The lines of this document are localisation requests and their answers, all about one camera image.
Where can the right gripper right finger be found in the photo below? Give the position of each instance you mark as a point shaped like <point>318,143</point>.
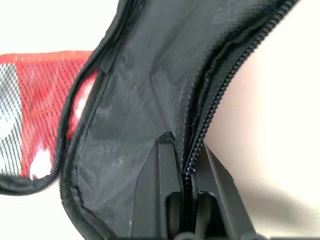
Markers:
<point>220,200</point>

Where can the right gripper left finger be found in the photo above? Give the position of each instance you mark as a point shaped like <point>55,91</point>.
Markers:
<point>155,190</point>

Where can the red black paddle case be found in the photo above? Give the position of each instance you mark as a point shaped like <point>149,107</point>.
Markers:
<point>140,87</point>

